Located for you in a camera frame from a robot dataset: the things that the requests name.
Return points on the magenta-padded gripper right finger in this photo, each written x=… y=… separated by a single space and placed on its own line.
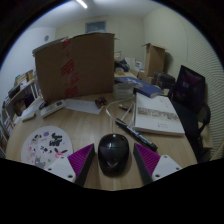
x=160 y=166

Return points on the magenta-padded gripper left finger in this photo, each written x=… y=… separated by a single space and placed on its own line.
x=63 y=166

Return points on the black computer mouse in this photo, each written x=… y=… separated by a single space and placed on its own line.
x=113 y=154

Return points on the round white cartoon mouse pad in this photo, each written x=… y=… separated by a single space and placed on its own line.
x=43 y=143

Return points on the black marker pen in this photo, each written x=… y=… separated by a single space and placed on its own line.
x=136 y=134

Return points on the large white book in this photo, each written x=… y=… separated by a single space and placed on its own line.
x=156 y=115

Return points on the white remote control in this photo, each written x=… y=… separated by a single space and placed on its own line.
x=52 y=108

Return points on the small white device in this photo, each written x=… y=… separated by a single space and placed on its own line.
x=28 y=116

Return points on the black office chair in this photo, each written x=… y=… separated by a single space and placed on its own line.
x=190 y=100

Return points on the blue book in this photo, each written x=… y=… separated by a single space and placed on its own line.
x=143 y=87

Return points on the clear plastic container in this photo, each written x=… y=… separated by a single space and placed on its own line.
x=122 y=91

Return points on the shelf unit with books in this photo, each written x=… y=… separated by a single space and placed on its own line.
x=15 y=96

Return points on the dark storage box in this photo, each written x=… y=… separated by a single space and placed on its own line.
x=164 y=80

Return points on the large brown cardboard box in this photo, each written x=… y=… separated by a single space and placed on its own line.
x=86 y=66

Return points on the open tall cardboard box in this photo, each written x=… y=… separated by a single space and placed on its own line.
x=155 y=60

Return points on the black bag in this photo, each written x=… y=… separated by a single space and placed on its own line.
x=121 y=66

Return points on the ceiling tube light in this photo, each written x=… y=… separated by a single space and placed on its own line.
x=81 y=4

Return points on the round wall clock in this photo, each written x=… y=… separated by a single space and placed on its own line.
x=46 y=38

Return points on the wall window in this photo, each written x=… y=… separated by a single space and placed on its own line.
x=95 y=26

